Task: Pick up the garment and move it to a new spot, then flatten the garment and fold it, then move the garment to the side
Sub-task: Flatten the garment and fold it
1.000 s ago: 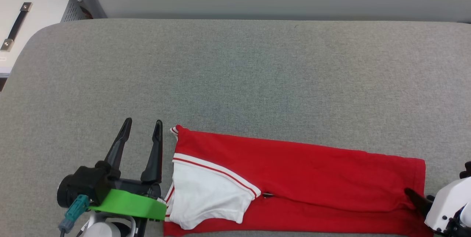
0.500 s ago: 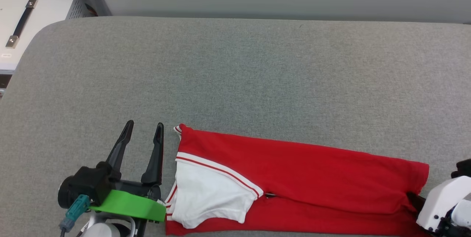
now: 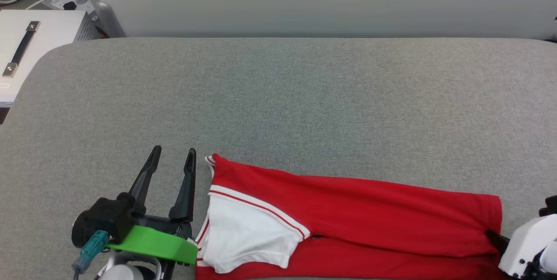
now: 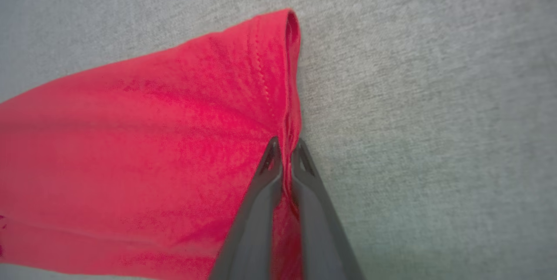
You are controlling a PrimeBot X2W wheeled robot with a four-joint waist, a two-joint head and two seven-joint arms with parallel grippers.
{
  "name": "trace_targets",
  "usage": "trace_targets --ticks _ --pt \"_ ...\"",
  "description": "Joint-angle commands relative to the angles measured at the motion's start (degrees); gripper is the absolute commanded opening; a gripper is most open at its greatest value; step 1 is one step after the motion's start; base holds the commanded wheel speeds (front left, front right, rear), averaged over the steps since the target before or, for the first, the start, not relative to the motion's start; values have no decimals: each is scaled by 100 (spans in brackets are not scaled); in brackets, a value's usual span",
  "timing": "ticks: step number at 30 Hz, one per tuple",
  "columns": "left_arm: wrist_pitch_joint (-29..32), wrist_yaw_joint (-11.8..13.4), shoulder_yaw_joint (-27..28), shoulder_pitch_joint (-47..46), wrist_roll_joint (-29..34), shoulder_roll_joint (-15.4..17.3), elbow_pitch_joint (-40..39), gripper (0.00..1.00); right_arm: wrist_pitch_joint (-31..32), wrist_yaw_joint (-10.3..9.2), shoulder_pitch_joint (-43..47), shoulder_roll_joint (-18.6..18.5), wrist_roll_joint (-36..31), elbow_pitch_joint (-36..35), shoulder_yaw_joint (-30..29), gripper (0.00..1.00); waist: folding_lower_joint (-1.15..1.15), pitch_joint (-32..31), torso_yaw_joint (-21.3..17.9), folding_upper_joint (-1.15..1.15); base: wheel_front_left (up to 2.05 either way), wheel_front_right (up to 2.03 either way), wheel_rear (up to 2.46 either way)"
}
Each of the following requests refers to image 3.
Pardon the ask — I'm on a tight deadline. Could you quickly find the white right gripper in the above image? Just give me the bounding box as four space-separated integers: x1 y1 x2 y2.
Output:
485 214 557 279

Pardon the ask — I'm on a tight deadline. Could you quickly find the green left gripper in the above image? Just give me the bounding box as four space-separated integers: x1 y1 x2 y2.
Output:
106 145 199 267

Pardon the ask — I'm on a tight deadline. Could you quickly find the red and white jersey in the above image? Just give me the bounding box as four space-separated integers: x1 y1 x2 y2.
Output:
194 153 513 280

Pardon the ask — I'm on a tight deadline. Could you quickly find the white box with vents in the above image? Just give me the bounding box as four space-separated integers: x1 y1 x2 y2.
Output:
0 9 101 107

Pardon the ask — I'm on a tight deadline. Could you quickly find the teal left camera connector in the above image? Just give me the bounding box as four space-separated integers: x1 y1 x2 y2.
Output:
72 230 110 274

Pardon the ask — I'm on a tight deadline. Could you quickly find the silver metal frame leg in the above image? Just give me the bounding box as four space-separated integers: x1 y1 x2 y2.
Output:
71 0 127 38

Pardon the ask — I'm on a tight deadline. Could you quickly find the black handle on box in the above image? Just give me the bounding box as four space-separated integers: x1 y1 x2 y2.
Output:
2 20 41 78

